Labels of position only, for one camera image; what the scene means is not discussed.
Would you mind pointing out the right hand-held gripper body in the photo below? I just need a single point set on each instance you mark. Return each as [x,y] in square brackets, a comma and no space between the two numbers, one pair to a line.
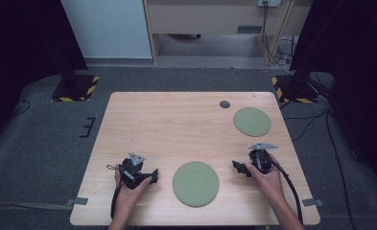
[261,161]

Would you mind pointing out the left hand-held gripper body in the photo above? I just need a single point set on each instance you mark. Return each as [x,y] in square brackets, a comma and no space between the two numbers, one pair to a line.
[131,171]

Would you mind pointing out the green round plate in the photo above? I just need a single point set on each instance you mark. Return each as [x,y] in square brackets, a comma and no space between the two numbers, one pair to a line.
[195,184]
[252,121]

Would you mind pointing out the person's right hand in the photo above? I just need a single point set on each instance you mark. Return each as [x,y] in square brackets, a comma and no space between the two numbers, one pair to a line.
[270,185]

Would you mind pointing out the person's left hand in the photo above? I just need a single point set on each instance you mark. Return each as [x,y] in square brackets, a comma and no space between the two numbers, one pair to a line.
[127,198]

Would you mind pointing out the grey tape strip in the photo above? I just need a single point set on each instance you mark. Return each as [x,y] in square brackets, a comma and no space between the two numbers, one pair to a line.
[78,201]
[312,202]

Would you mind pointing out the grey round table cap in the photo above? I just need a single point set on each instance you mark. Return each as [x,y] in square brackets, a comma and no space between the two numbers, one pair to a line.
[224,104]

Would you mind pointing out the black stand base striped tape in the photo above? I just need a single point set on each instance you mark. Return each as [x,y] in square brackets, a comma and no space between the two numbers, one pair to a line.
[75,89]
[296,91]

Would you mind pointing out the white panel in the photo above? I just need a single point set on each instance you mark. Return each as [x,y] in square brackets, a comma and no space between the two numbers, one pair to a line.
[106,28]

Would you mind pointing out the dark curtain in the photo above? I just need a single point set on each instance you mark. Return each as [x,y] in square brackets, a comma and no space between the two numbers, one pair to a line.
[352,48]
[19,48]

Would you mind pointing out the light wooden desk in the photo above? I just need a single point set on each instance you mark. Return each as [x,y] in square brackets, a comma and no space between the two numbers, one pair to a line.
[208,17]

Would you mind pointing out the grey power strip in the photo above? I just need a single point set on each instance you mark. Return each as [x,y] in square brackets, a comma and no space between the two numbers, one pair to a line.
[269,2]

